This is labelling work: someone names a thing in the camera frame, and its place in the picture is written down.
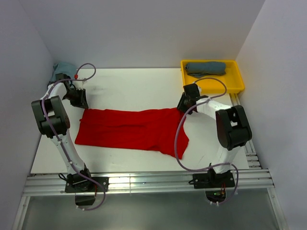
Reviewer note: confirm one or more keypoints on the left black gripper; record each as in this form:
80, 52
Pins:
82, 102

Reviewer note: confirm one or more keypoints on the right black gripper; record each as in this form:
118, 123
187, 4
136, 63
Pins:
181, 103

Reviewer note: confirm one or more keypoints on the red t shirt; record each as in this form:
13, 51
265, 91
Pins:
151, 130

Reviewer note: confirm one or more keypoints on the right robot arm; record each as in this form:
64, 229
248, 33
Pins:
232, 126

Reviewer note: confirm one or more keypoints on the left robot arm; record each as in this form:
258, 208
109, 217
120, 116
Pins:
53, 122

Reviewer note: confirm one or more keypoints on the light blue t shirt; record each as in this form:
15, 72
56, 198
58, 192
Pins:
63, 68

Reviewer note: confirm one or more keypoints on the rolled dark grey t shirt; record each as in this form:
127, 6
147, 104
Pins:
201, 69

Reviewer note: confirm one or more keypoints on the yellow plastic tray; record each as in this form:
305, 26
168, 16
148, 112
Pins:
232, 78

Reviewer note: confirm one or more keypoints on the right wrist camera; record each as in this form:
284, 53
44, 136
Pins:
199, 89

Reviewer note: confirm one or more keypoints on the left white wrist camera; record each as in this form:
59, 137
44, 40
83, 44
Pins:
79, 81

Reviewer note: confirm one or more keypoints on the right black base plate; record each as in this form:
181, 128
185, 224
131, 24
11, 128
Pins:
208, 180

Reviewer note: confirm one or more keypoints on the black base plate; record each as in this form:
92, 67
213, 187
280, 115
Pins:
208, 180
88, 186

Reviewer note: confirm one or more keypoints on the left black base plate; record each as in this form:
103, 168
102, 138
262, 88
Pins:
88, 186

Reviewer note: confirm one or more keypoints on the aluminium side rail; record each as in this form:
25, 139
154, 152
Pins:
252, 157

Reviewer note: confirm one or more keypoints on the aluminium front rail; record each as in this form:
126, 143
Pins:
145, 182

